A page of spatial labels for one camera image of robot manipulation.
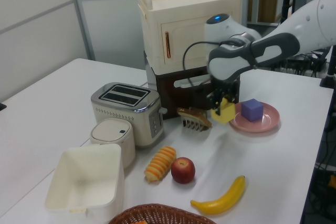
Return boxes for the orange striped bread roll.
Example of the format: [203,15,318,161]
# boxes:
[143,145,177,183]

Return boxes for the cream and silver toaster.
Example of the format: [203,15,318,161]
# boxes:
[90,82,168,149]

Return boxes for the red apple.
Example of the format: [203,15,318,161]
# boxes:
[171,157,196,184]

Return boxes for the yellow cube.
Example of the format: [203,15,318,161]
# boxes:
[211,98,236,124]

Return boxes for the cream toy cabinet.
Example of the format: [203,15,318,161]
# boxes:
[138,0,243,74]

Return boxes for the grey metal partition post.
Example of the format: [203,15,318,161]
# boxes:
[67,0,96,61]

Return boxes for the yellow banana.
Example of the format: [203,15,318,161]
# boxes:
[190,175,247,215]

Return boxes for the bread slice on rack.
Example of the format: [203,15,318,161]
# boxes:
[177,106,213,132]

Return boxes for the small white lidded bin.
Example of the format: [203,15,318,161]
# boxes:
[90,118,137,169]

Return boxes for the purple cube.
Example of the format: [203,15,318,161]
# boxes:
[241,98,264,123]

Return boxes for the white open plastic box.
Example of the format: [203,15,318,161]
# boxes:
[44,144,125,223]

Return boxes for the dark brown drawer box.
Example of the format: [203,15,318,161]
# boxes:
[143,50,242,120]

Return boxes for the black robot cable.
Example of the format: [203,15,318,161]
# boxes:
[182,40,257,90]

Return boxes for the black table clamp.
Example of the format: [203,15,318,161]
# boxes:
[319,47,336,89]

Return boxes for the brown wicker basket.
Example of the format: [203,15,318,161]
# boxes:
[108,203,217,224]

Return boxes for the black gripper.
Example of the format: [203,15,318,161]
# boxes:
[206,77,240,116]

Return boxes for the black cable bundle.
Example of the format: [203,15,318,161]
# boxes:
[272,50,330,78]

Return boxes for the pink plate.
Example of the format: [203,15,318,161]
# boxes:
[227,102,280,133]

